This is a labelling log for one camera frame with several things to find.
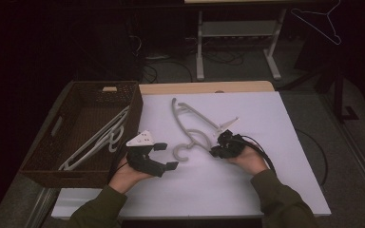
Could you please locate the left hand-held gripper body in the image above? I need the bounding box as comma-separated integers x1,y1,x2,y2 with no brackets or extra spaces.
125,129,168,178

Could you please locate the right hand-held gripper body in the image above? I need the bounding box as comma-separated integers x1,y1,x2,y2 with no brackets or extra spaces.
213,116,252,160

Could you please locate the grey plastic clothes hanger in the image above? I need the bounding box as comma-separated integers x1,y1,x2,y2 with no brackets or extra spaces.
64,104,131,167
69,124,126,165
58,113,129,172
170,97,240,162

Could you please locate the brown wicker basket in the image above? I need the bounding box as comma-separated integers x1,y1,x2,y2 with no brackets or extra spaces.
18,80,144,190

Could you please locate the person's right hand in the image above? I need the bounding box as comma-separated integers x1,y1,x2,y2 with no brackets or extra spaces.
226,142,269,176

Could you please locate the person's left hand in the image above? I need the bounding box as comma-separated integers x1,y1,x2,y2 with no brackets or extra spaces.
108,154,154,195

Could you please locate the white table mat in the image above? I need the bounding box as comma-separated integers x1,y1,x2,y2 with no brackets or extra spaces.
50,91,333,220

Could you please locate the black stand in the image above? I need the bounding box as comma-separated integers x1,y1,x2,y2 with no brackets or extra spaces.
279,31,361,124

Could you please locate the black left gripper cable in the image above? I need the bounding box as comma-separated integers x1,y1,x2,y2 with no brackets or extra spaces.
115,161,130,175

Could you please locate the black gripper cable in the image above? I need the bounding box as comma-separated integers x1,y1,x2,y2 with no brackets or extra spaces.
115,161,130,175
239,134,278,175

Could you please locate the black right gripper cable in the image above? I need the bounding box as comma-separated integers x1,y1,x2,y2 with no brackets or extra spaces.
239,134,278,175

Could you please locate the tangle of black floor cables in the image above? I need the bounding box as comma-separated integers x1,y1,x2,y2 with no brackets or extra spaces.
141,48,245,84

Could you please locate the black floor cable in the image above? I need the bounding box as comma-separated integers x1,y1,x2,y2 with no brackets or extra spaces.
295,127,330,187

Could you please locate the metal rail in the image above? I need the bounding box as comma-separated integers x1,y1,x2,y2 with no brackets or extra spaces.
24,187,60,228
337,122,365,204

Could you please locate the thin wire clothes hanger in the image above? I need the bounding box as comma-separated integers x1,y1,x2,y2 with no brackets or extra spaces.
290,0,343,47

